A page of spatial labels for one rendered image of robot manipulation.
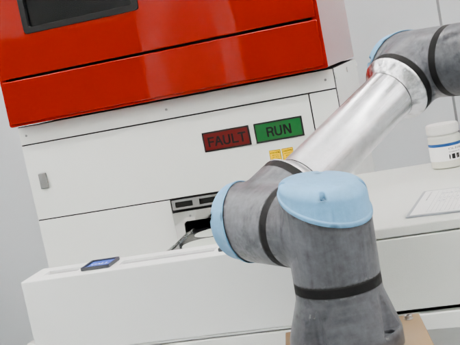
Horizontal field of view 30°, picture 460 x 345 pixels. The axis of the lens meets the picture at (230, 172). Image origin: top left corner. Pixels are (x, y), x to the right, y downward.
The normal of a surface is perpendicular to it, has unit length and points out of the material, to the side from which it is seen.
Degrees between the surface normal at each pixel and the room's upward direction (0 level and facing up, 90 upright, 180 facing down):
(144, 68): 90
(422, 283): 90
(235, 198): 39
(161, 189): 90
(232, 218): 69
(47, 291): 90
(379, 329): 74
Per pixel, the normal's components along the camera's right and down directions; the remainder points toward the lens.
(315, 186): -0.09, -0.97
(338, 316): -0.25, -0.12
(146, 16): -0.22, 0.16
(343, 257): 0.11, 0.12
